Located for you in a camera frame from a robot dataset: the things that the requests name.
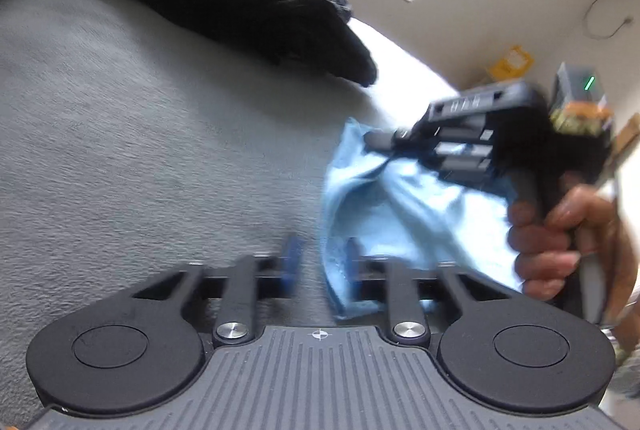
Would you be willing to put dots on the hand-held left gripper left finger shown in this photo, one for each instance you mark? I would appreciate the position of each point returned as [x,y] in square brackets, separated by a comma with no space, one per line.
[292,265]

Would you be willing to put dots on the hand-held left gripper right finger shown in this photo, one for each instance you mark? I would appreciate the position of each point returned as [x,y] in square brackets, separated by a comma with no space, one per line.
[354,270]

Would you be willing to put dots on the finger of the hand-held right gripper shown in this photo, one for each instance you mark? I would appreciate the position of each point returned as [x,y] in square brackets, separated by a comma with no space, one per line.
[450,150]

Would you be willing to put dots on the light blue shirt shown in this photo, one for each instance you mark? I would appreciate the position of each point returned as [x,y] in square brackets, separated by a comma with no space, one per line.
[400,210]

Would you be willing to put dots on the black clothes pile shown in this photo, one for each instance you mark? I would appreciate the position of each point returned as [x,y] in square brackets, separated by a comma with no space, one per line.
[240,5]

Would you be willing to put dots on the person's right hand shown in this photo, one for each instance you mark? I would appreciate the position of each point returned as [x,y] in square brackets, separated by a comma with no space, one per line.
[540,250]

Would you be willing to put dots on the yellow box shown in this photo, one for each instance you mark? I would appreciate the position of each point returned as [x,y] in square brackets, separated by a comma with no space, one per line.
[510,63]

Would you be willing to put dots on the long cardboard box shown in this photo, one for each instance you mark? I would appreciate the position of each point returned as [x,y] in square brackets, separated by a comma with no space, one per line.
[629,133]

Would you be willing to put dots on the grey-blue bed blanket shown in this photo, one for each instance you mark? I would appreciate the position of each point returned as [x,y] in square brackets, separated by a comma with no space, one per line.
[150,135]

